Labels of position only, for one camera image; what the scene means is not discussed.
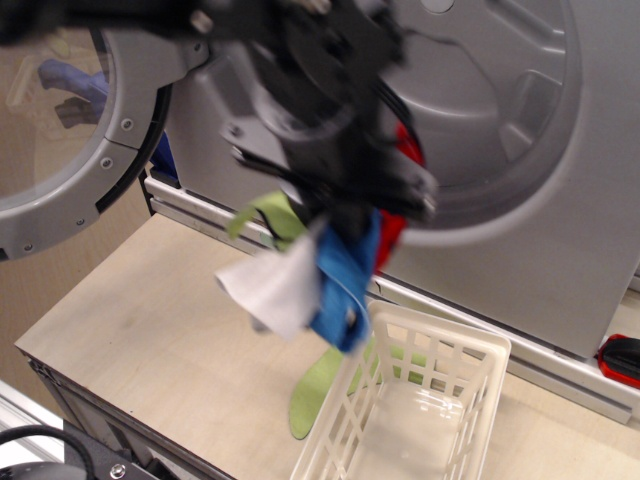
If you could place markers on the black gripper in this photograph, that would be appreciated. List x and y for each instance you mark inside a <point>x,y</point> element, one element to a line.
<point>325,125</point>

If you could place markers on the green cloth with black trim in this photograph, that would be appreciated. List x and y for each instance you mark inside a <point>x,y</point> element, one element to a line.
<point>277,215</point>

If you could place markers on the red cloth with black stripes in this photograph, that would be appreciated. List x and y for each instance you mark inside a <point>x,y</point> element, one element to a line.
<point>393,225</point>

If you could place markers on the blue cloth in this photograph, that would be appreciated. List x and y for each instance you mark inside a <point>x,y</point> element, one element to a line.
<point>345,271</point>

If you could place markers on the light grey cloth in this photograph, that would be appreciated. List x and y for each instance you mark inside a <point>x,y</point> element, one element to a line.
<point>281,291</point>

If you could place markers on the grey toy washing machine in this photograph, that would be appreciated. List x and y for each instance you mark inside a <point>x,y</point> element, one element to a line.
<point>528,116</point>

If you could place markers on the white plastic laundry basket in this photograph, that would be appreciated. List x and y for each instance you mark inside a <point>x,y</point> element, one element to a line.
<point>417,401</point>

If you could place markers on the blue object behind door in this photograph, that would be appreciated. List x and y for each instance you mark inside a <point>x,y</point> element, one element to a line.
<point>89,94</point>

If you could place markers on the grey round washer door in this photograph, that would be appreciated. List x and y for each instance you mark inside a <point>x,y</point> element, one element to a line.
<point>56,182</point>

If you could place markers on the plain light green cloth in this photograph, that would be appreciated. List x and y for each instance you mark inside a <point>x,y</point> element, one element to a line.
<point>311,390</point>

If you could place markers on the red and black tool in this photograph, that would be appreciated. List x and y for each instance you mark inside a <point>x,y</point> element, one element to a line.
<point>618,359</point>

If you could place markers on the aluminium profile rail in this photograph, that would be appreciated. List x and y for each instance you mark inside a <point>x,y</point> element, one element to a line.
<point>574,379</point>

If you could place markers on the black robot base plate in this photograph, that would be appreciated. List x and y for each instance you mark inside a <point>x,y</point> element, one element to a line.
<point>62,451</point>

